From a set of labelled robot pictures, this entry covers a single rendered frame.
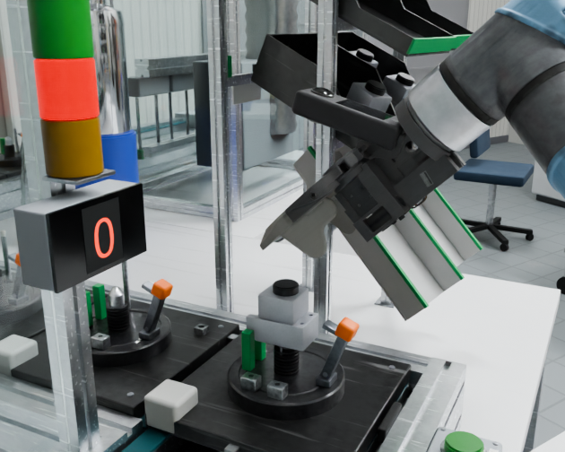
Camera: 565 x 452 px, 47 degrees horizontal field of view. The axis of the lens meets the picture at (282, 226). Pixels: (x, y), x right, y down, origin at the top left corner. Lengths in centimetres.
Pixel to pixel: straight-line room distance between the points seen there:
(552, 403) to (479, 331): 156
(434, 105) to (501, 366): 61
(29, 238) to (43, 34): 17
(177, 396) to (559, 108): 49
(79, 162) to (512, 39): 38
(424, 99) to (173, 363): 47
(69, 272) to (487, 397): 66
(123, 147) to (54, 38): 104
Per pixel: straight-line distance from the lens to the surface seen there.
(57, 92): 58
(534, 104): 57
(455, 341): 118
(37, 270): 59
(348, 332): 73
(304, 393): 76
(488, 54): 59
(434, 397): 83
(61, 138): 59
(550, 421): 265
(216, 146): 98
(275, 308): 74
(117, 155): 160
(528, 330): 126
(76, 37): 58
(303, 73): 94
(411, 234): 104
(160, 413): 76
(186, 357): 88
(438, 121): 60
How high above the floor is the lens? 139
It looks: 18 degrees down
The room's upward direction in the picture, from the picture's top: straight up
